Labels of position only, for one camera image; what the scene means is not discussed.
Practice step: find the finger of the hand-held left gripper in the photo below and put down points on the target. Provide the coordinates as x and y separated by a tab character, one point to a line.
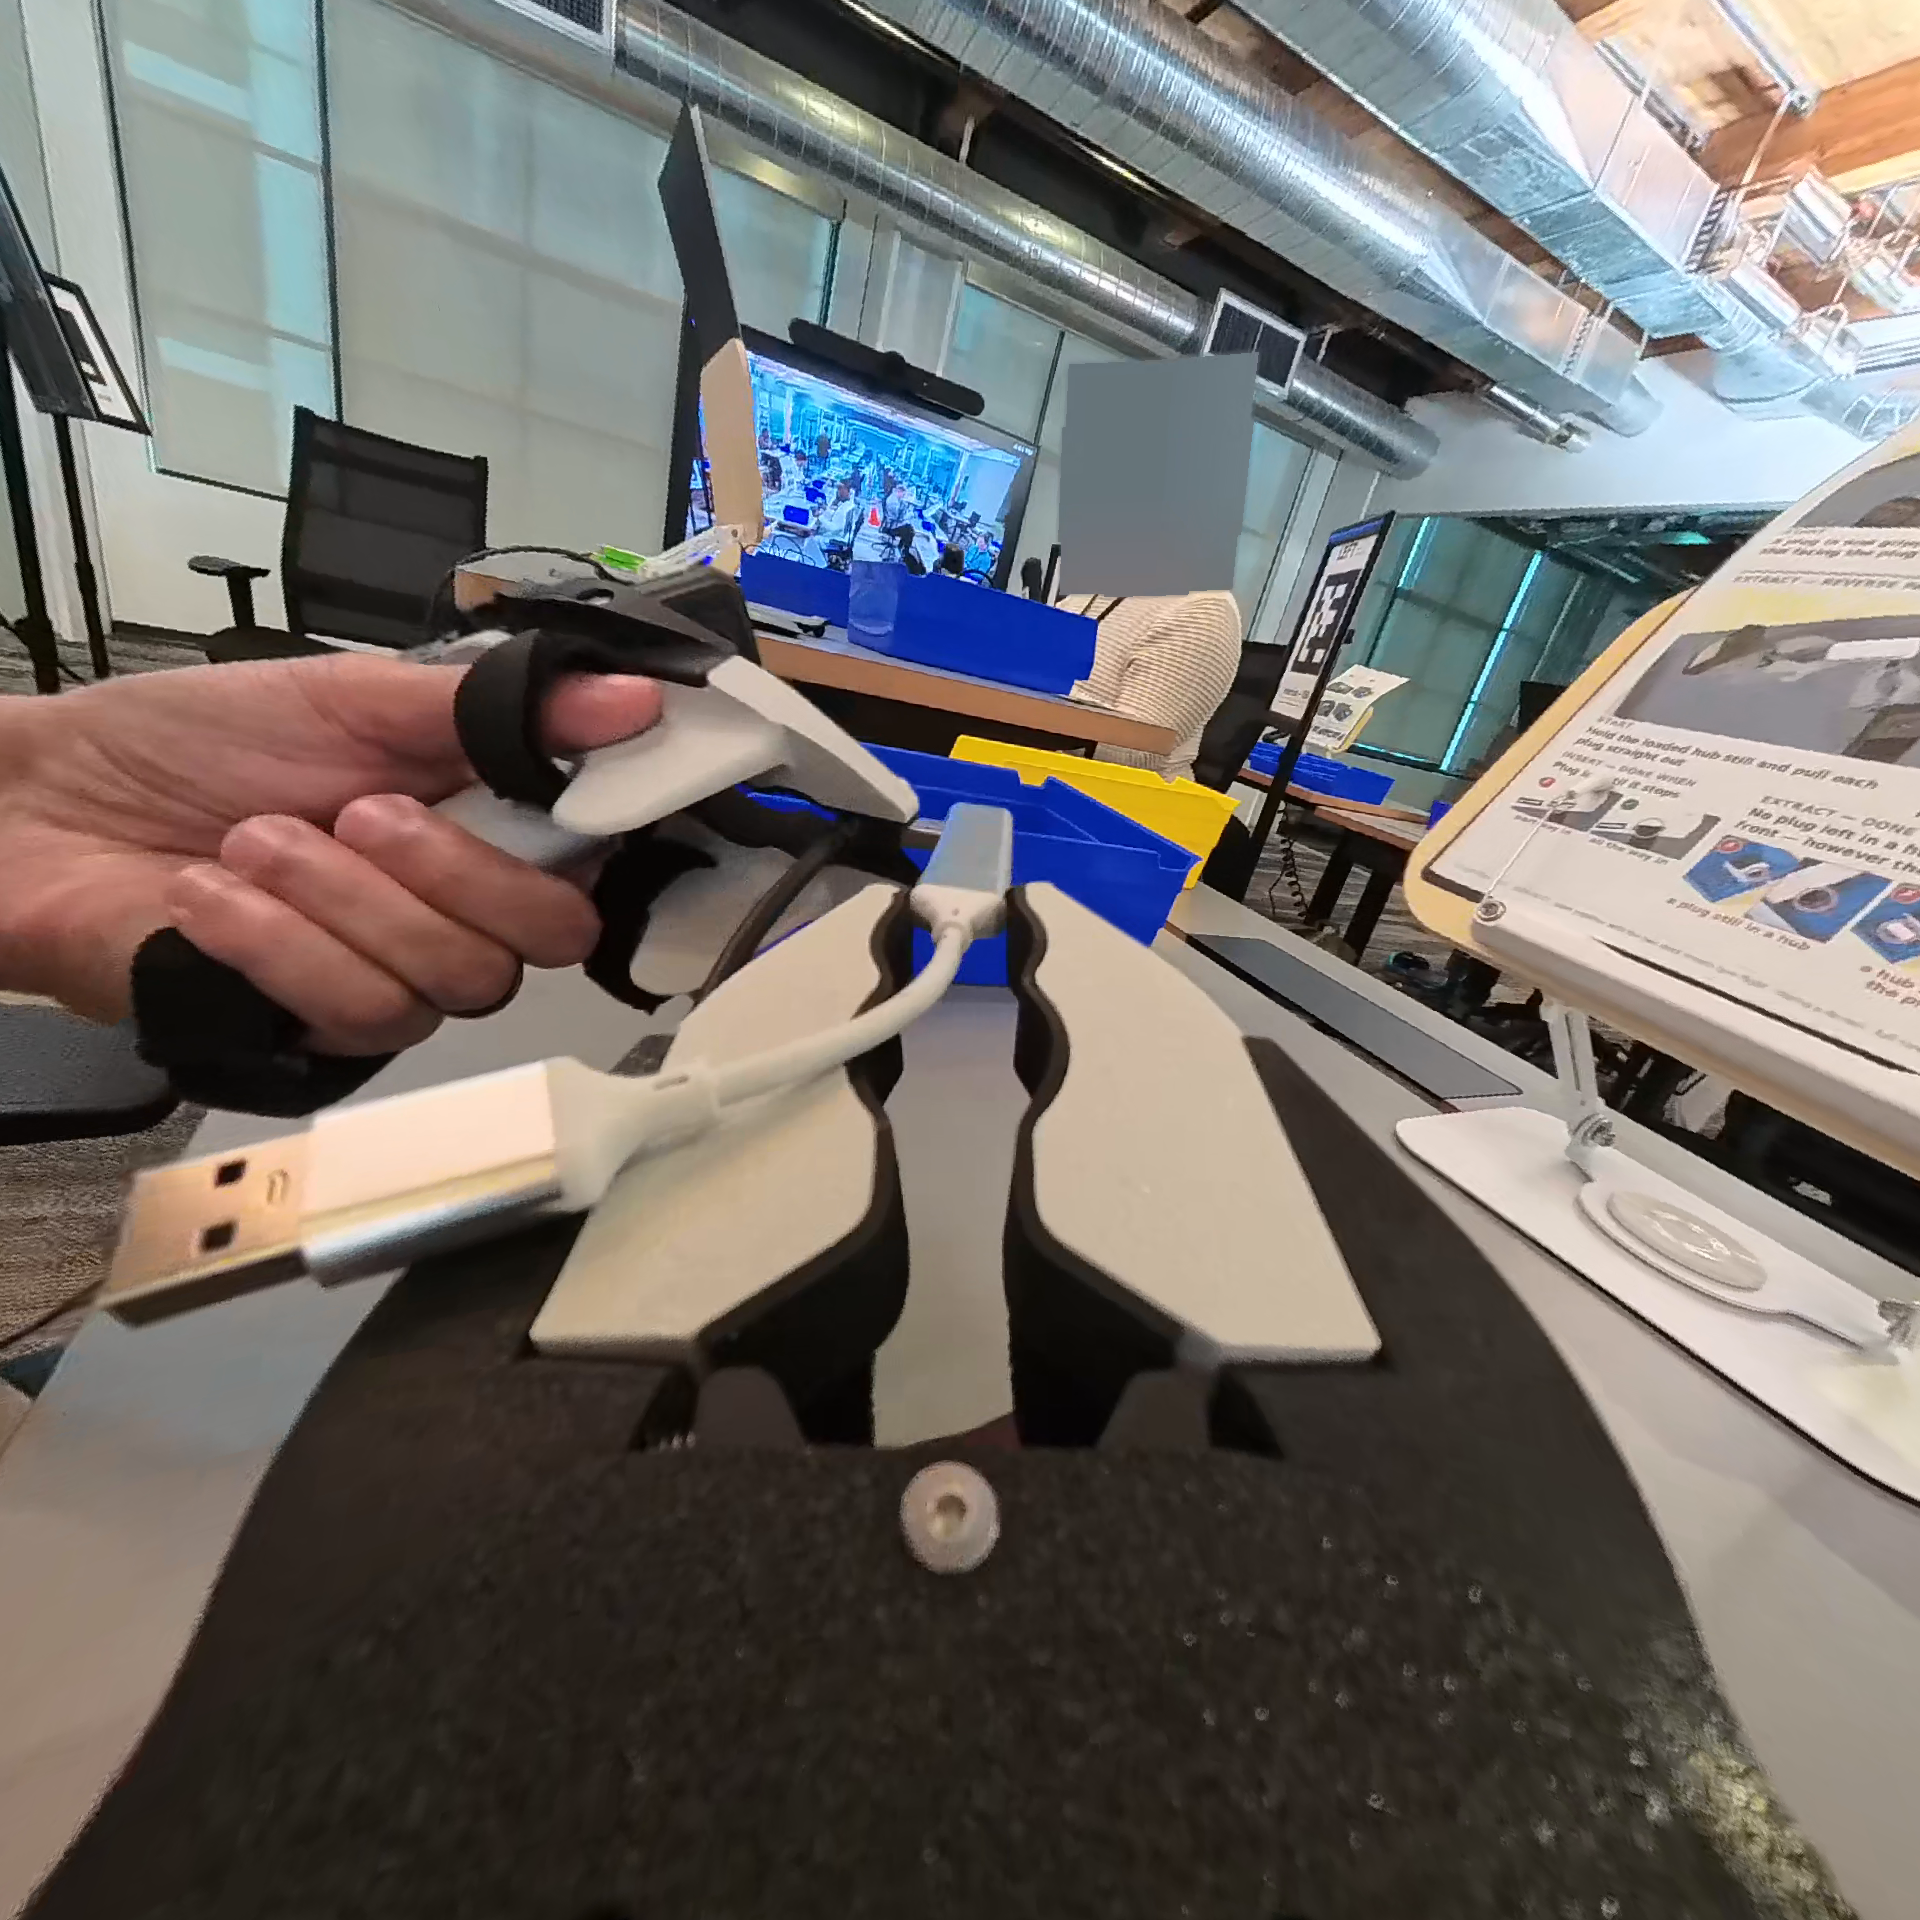
810	751
683	944

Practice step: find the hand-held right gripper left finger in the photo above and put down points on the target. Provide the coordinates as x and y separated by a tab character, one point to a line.
750	1244

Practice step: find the green box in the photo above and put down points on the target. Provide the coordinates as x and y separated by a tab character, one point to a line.
645	565

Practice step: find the black easel stand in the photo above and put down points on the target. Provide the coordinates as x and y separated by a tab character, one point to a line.
91	352

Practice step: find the black sign stand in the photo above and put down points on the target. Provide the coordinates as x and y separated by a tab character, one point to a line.
1335	600

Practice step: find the black video bar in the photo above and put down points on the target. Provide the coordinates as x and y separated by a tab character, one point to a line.
885	365

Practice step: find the black office chair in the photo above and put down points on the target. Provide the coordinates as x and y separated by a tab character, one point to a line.
375	510

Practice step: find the small blue plastic bin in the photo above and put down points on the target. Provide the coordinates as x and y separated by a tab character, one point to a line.
1319	769

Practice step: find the printed instruction sheet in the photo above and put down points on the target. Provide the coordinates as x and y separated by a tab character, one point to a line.
1770	839

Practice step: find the person's left hand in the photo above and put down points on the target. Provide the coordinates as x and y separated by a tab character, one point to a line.
224	781

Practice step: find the yellow plastic bin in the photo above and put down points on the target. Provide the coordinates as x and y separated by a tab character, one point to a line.
1186	820

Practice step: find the large monitor screen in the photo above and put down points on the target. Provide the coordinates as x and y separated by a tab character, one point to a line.
901	481

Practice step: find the black desk panel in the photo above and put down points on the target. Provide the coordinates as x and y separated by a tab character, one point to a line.
1349	1013

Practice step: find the wide silver air duct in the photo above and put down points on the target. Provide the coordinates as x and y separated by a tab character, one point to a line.
1471	194

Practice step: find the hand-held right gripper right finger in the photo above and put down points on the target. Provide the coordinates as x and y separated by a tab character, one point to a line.
1186	1200

